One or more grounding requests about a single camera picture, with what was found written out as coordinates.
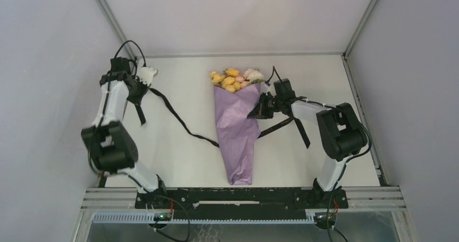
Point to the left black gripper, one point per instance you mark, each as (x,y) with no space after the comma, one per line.
(145,88)

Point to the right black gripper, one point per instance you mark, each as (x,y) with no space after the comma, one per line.
(261,112)

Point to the white fake flower stem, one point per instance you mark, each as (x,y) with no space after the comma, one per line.
(253,76)

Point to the pink fake flower stem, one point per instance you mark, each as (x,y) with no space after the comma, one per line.
(241,82)

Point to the pink wrapping paper sheet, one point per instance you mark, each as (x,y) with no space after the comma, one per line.
(237,133)

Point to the yellow fake flower stem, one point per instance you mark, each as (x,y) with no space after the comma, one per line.
(225,80)

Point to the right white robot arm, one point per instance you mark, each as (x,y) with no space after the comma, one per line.
(342,135)

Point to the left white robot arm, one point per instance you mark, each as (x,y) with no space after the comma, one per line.
(111,149)

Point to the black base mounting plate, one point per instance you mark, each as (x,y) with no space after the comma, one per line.
(259,204)

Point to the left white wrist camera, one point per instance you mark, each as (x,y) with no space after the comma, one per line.
(146,75)

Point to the aluminium frame rail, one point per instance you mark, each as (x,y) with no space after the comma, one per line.
(112,21)

